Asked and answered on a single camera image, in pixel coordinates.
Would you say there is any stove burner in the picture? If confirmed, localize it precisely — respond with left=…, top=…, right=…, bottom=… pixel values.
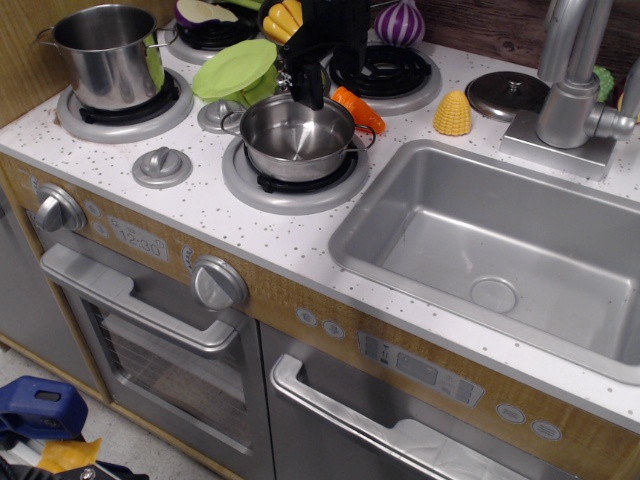
left=322, top=43, right=442, bottom=117
left=56, top=69, right=193, bottom=144
left=221, top=139, right=370, bottom=216
left=162, top=20, right=258, bottom=65

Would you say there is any green plastic plate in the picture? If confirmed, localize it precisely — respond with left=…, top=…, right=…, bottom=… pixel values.
left=192, top=39, right=278, bottom=107

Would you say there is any purple toy onion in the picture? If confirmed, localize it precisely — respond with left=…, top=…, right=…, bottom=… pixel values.
left=374, top=0, right=426, bottom=47

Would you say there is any toy eggplant slice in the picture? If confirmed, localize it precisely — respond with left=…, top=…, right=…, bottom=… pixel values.
left=174, top=0, right=239, bottom=28

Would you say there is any grey stovetop knob middle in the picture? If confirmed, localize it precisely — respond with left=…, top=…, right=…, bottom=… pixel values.
left=197, top=99, right=246, bottom=135

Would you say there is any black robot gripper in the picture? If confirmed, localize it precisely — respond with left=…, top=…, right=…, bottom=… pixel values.
left=280, top=0, right=371, bottom=110

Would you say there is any green toy vegetable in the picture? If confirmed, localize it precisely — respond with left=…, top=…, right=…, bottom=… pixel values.
left=593, top=65, right=615, bottom=103

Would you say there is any small steel pan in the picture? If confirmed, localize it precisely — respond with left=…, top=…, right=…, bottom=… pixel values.
left=220, top=94, right=376, bottom=183

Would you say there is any yellow toy pepper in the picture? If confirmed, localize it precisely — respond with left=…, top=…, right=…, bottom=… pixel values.
left=262, top=0, right=303, bottom=45

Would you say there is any orange toy carrot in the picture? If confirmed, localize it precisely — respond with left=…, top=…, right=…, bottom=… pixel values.
left=331, top=86, right=386, bottom=134

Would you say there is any back right stove burner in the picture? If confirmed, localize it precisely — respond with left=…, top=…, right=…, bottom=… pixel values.
left=322, top=43, right=442, bottom=117

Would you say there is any front right stove burner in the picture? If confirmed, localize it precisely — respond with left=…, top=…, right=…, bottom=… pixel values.
left=221, top=139, right=370, bottom=216

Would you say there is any left oven dial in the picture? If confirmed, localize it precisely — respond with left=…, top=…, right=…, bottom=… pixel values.
left=35, top=183, right=87, bottom=232

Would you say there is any toy dishwasher door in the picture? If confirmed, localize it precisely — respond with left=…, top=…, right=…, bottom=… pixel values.
left=261, top=326, right=571, bottom=479

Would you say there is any yellow cloth scrap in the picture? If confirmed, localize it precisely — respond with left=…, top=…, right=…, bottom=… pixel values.
left=37, top=438, right=102, bottom=474

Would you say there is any grey stovetop knob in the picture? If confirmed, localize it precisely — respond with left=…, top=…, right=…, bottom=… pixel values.
left=197, top=99, right=246, bottom=135
left=132, top=147, right=193, bottom=189

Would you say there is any steel pot lid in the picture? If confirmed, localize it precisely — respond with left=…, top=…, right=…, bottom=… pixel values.
left=465, top=71, right=550, bottom=122

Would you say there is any right oven dial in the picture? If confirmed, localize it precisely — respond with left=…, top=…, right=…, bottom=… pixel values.
left=191, top=255, right=249, bottom=311

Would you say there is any front left stove burner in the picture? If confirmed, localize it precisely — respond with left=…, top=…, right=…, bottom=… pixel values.
left=56, top=69, right=193, bottom=144

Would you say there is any silver toy faucet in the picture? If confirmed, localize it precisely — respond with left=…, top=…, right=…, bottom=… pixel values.
left=500, top=0, right=639, bottom=180

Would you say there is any back left stove burner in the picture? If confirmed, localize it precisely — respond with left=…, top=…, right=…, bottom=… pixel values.
left=162, top=20, right=258, bottom=65

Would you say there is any oven dial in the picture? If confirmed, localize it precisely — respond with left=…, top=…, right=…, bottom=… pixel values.
left=191, top=255, right=249, bottom=311
left=35, top=183, right=87, bottom=232

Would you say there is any grey stovetop knob front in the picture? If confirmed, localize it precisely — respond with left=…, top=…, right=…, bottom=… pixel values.
left=132, top=147, right=193, bottom=189

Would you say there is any blue clamp tool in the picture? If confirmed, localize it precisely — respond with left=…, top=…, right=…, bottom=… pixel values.
left=1, top=376, right=88, bottom=440

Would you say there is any tall steel pot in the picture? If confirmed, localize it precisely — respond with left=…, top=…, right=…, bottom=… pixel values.
left=36, top=4, right=179, bottom=113

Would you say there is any grey toy sink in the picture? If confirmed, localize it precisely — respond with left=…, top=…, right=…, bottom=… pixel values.
left=329, top=140, right=639, bottom=385

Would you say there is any yellow toy corn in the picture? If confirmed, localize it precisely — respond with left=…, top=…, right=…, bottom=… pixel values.
left=433, top=90, right=472, bottom=136

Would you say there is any toy oven door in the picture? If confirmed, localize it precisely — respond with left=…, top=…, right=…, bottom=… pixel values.
left=40, top=243, right=275, bottom=479

